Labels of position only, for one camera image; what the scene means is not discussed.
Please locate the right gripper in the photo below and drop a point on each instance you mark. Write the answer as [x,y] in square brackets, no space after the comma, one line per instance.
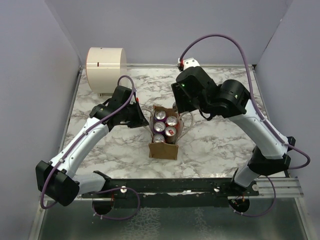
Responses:
[182,105]

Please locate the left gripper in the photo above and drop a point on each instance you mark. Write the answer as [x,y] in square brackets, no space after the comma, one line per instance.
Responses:
[141,120]

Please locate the purple soda can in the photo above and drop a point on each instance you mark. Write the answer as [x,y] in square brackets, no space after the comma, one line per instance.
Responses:
[160,116]
[159,127]

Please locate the red soda can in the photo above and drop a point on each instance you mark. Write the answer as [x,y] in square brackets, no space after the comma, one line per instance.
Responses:
[171,121]

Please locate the blue and silver energy can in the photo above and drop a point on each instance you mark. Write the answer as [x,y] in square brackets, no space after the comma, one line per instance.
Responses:
[170,134]

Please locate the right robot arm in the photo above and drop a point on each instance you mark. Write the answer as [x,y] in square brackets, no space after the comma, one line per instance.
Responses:
[270,155]

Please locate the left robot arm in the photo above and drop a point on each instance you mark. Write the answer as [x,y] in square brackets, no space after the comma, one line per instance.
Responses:
[57,178]

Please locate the silver top can front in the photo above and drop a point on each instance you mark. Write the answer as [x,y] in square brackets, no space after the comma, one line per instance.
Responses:
[158,138]

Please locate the cream cylindrical container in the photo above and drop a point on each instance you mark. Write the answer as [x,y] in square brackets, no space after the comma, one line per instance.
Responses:
[104,66]

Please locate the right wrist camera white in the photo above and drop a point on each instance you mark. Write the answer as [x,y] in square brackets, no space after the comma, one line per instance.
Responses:
[183,64]

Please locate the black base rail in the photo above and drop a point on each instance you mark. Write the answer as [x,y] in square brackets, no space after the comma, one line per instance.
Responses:
[128,193]

